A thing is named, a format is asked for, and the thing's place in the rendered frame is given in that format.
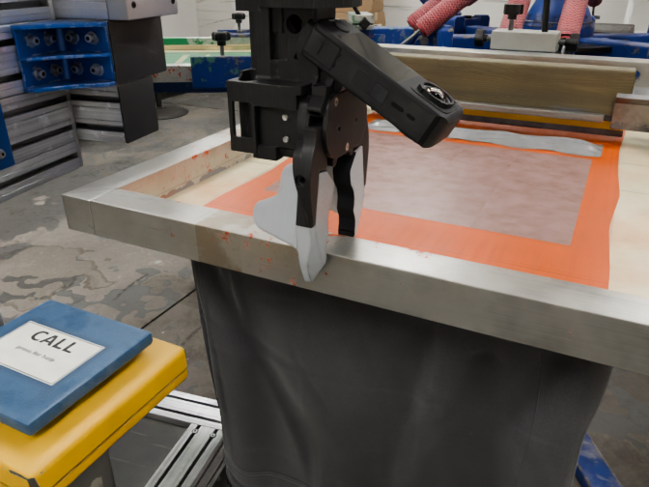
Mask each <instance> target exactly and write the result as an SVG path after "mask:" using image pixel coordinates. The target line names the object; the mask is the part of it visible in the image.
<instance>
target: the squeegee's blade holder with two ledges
mask: <svg viewBox="0 0 649 487"><path fill-rule="evenodd" d="M455 102H456V103H457V104H459V105H460V106H461V107H462V108H463V109H471V110H481V111H491V112H500V113H510V114H520V115H529V116H538V117H548V118H557V119H567V120H577V121H586V122H596V123H602V122H603V120H604V116H605V114H598V113H587V112H577V111H567V110H557V109H546V108H537V107H526V106H515V105H506V104H495V103H485V102H475V101H465V100H455Z"/></svg>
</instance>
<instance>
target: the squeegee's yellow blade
mask: <svg viewBox="0 0 649 487"><path fill-rule="evenodd" d="M464 114H466V115H475V116H485V117H494V118H503V119H513V120H522V121H531V122H540V123H550V124H559V125H568V126H578V127H587V128H596V129H610V128H609V127H610V122H609V121H603V122H602V123H596V122H586V121H577V120H567V119H557V118H548V117H538V116H529V115H520V114H510V113H500V112H491V111H481V110H471V109H464Z"/></svg>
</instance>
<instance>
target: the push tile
mask: <svg viewBox="0 0 649 487"><path fill-rule="evenodd" d="M152 343H153V336H152V334H151V333H150V332H149V331H146V330H143V329H139V328H136V327H133V326H130V325H127V324H124V323H121V322H118V321H115V320H112V319H109V318H106V317H103V316H100V315H98V314H95V313H91V312H88V311H85V310H82V309H79V308H76V307H73V306H70V305H67V304H64V303H61V302H58V301H54V300H49V301H45V302H43V303H42V304H40V305H38V306H36V307H35V308H33V309H31V310H29V311H27V312H26V313H24V314H22V315H20V316H19V317H17V318H15V319H13V320H11V321H10V322H9V323H7V324H5V325H4V326H2V327H0V422H1V423H3V424H6V425H8V426H10V427H12V428H13V429H15V430H17V431H19V432H21V433H24V434H26V435H28V436H32V435H35V434H36V433H37V432H38V431H40V430H41V429H42V428H44V426H45V425H47V424H48V423H49V422H50V421H52V420H53V419H54V418H56V417H57V416H58V415H60V414H61V413H62V412H64V411H65V410H66V409H68V408H69V407H70V406H71V405H73V404H74V403H75V402H77V401H78V400H79V399H80V398H82V397H83V396H84V395H86V394H87V393H88V392H90V391H91V390H92V389H93V388H95V387H96V386H98V385H99V384H100V383H102V382H103V381H104V380H105V379H107V378H108V377H109V376H111V375H112V374H113V373H114V372H116V371H117V370H118V369H120V368H121V367H122V366H124V365H125V364H126V363H127V362H129V361H130V360H131V359H133V358H134V357H135V356H137V355H138V354H139V353H141V352H142V351H143V350H145V349H146V348H147V347H148V346H150V345H151V344H152Z"/></svg>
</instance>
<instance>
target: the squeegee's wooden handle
mask: <svg viewBox="0 0 649 487"><path fill-rule="evenodd" d="M389 53H391V54H392V55H393V56H395V57H396V58H397V59H399V60H400V61H401V62H403V63H404V64H405V65H407V66H408V67H409V68H411V69H412V70H414V71H415V72H417V73H418V74H419V75H421V76H422V77H423V78H425V79H426V80H427V81H430V82H433V83H435V84H436V85H437V86H438V87H440V88H441V89H443V90H444V91H445V92H447V93H448V94H449V95H450V96H451V97H453V99H454V100H465V101H475V102H485V103H495V104H506V105H515V106H526V107H537V108H546V109H557V110H567V111H577V112H587V113H598V114H605V116H604V121H609V122H611V118H612V113H613V109H614V105H615V100H616V96H617V93H619V94H632V93H633V88H634V85H635V77H636V68H625V67H611V66H595V65H581V64H565V63H550V62H535V61H520V60H505V59H490V58H474V57H460V56H444V55H430V54H414V53H399V52H389Z"/></svg>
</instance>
